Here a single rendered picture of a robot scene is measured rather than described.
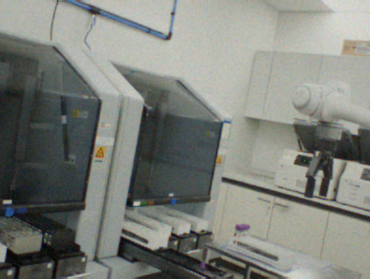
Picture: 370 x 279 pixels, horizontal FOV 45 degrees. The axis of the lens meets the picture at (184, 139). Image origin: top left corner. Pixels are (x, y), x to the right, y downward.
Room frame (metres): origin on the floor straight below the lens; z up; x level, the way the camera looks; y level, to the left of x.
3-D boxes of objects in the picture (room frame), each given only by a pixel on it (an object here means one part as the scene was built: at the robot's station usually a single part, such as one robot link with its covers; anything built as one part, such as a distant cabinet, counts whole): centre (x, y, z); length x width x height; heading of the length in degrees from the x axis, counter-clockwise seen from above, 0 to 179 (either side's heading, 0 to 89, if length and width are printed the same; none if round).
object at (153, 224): (2.19, 0.13, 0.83); 0.30 x 0.10 x 0.06; 52
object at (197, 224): (2.43, -0.06, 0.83); 0.30 x 0.10 x 0.06; 52
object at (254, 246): (2.04, -0.43, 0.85); 0.30 x 0.10 x 0.06; 50
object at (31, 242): (1.57, 0.49, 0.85); 0.12 x 0.02 x 0.06; 143
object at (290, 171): (4.20, -1.28, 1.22); 0.62 x 0.56 x 0.64; 140
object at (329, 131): (1.63, -0.51, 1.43); 0.09 x 0.09 x 0.06
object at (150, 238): (2.00, 0.14, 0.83); 0.30 x 0.10 x 0.06; 52
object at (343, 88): (1.62, -0.50, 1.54); 0.13 x 0.11 x 0.16; 136
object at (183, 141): (2.34, 0.19, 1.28); 0.61 x 0.51 x 0.63; 142
